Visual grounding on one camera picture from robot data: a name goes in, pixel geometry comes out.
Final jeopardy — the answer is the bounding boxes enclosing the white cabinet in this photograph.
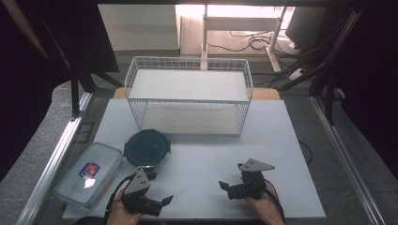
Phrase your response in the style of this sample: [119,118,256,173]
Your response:
[98,4,181,52]

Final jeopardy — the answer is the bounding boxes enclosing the white wire two-tier rack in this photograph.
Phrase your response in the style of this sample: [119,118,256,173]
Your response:
[124,55,253,138]

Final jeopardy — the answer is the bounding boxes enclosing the clear rectangular food container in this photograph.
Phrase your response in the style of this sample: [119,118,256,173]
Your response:
[54,142,124,210]

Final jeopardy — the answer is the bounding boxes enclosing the person's left hand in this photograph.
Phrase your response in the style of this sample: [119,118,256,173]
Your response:
[106,188,145,225]

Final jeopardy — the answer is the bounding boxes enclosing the white desk frame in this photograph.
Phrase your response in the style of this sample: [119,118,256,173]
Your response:
[200,4,288,73]

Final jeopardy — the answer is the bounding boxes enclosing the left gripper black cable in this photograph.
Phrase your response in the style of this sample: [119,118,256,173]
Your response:
[104,172,136,221]

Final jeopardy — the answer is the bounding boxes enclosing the aluminium rail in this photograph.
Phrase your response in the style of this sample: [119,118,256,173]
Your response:
[309,95,387,225]
[16,92,94,225]

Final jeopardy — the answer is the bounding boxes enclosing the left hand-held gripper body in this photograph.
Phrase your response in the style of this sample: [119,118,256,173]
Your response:
[121,168,164,218]

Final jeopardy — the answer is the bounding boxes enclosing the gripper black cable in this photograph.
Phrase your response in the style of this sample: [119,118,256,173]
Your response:
[265,178,286,223]
[104,172,136,221]

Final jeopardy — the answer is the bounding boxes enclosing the white power strip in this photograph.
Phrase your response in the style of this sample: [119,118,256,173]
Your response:
[286,67,305,82]

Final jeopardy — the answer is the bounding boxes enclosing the white table board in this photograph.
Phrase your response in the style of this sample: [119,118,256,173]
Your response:
[62,98,327,219]

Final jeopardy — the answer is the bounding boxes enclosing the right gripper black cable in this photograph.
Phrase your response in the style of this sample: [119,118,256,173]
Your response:
[265,178,286,223]

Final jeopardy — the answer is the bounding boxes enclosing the person's right hand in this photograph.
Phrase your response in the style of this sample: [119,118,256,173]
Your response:
[244,182,285,225]

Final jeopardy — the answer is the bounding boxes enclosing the dark round food container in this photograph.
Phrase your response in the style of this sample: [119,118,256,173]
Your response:
[123,128,172,170]

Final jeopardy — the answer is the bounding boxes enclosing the black curtain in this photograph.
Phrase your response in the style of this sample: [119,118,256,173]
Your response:
[0,0,120,183]
[325,0,398,180]

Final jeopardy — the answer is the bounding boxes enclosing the black metal stand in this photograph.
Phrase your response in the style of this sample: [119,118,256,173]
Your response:
[69,69,97,122]
[309,67,338,127]

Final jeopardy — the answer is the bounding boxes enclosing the wooden table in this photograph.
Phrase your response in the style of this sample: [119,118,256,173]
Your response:
[112,87,282,101]

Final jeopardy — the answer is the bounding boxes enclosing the thin black cable loop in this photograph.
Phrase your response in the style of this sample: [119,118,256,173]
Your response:
[298,140,314,165]

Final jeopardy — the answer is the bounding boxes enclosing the black floor cables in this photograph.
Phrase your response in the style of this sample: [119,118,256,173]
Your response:
[207,29,303,57]

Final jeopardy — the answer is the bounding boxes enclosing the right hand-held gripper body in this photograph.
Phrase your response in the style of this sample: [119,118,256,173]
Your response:
[227,158,276,201]

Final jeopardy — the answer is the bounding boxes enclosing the dark cloth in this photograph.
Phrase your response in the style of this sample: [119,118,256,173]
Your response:
[74,216,109,225]

